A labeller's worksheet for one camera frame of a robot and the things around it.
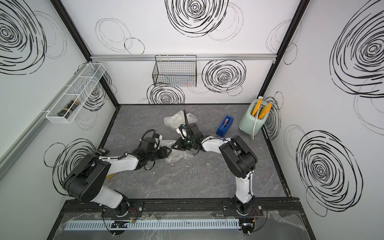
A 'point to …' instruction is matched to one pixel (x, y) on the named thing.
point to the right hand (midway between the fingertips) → (172, 147)
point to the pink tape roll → (226, 121)
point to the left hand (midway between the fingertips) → (169, 151)
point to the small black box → (101, 152)
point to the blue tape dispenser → (225, 126)
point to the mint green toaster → (247, 120)
